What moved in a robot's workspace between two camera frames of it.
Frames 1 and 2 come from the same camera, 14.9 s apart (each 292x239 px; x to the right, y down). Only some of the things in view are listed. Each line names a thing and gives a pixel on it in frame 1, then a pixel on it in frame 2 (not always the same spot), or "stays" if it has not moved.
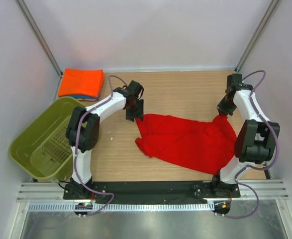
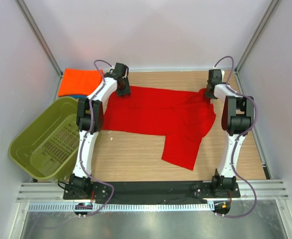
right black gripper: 223,110 -> 208,95
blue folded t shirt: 87,96 stays
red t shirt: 207,146 -> 183,117
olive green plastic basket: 43,147 stays
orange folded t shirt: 82,81 stays
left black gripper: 139,114 -> 127,91
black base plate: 117,190 stays
